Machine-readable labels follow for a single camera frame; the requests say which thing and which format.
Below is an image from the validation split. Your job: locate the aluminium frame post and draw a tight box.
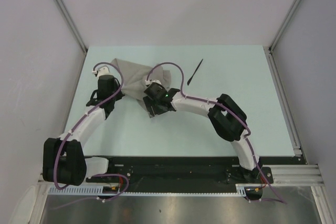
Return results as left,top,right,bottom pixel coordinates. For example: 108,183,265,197
268,0,303,54
53,0,88,55

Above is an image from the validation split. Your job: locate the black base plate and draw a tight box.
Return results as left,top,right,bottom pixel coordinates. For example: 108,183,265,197
83,155,274,194

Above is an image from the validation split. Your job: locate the left aluminium frame post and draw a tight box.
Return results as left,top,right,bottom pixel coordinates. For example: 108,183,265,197
53,0,88,55

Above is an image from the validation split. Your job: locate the light blue cable duct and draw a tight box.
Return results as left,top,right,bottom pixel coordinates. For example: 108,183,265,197
48,185,246,197

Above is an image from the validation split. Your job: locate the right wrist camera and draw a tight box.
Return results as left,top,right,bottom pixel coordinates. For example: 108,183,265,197
145,79,161,87

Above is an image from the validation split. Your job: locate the aluminium rail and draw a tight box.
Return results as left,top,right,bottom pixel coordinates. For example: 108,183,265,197
268,165,324,186
264,48,303,156

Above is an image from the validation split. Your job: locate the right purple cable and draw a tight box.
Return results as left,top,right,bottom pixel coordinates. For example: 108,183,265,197
145,62,287,205

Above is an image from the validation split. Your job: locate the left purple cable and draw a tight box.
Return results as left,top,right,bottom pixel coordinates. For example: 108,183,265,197
51,62,130,210

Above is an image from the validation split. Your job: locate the right aluminium frame post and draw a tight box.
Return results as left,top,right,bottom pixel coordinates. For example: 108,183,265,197
268,0,303,54

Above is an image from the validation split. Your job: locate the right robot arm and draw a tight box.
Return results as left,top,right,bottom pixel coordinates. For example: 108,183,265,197
143,80,261,183

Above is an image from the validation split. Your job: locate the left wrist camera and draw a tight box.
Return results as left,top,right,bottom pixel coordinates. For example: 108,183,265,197
92,66,111,78

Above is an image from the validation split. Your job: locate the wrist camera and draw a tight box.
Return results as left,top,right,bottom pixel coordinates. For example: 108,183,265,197
92,66,111,78
145,79,161,87

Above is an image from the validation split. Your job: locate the right side aluminium rail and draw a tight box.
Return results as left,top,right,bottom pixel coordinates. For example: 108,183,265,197
264,48,303,156

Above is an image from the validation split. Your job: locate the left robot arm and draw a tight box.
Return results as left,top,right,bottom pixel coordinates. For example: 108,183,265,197
43,74,124,189

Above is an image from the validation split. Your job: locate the grey cloth napkin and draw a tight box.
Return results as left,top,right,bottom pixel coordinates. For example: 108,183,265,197
111,58,171,111

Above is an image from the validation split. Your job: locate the front aluminium rail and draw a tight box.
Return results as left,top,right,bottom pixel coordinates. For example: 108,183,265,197
268,165,324,186

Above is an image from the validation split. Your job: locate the purple cable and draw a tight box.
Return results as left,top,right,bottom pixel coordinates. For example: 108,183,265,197
51,62,130,210
145,62,287,205

